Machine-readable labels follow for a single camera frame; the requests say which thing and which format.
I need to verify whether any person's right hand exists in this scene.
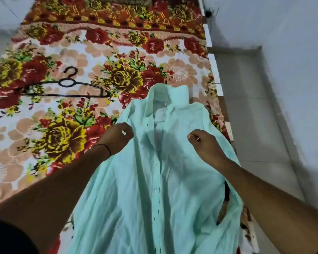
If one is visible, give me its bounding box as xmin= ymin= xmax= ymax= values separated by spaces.
xmin=187 ymin=129 xmax=229 ymax=170

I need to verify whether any mint green shirt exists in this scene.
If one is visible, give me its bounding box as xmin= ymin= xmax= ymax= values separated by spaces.
xmin=66 ymin=83 xmax=244 ymax=254

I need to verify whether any black plastic hanger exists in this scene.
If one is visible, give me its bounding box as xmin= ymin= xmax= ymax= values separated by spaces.
xmin=16 ymin=66 xmax=111 ymax=99

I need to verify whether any person's left hand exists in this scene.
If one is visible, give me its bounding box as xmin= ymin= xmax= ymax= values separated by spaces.
xmin=96 ymin=122 xmax=135 ymax=159

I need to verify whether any black thread wristband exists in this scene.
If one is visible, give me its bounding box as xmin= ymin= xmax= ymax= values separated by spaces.
xmin=95 ymin=143 xmax=112 ymax=158

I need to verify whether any person's left forearm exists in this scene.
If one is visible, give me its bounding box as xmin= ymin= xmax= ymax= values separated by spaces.
xmin=0 ymin=144 xmax=112 ymax=254

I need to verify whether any floral patterned blanket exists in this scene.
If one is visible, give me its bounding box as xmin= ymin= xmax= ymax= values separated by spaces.
xmin=0 ymin=0 xmax=231 ymax=254

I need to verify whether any person's right forearm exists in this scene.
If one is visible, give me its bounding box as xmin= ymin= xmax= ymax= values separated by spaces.
xmin=217 ymin=156 xmax=318 ymax=254

